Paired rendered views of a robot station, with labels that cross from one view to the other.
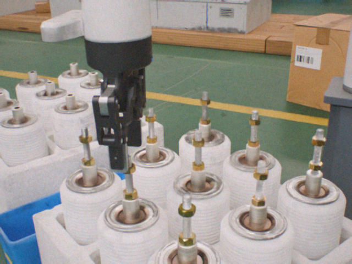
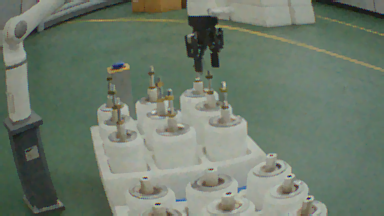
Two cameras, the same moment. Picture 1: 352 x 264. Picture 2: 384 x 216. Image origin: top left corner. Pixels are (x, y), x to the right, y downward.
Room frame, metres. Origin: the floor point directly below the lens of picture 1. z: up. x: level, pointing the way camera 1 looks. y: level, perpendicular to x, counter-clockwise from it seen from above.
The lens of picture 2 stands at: (1.73, 0.60, 0.69)
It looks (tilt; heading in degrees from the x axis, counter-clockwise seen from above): 18 degrees down; 205
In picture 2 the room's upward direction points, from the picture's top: 5 degrees counter-clockwise
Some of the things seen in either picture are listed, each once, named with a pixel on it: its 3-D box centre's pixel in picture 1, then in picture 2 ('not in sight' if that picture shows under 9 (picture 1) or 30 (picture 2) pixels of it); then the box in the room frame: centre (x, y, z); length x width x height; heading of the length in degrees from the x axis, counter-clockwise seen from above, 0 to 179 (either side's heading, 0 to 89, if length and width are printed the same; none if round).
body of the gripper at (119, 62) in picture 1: (120, 70); (204, 27); (0.48, 0.06, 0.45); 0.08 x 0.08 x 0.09
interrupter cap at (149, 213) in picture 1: (131, 215); (211, 106); (0.48, 0.06, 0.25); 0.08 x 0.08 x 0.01
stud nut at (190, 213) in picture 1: (187, 209); not in sight; (0.38, -0.01, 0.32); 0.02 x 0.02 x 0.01; 8
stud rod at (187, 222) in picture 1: (187, 225); not in sight; (0.38, -0.01, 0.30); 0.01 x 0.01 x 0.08; 8
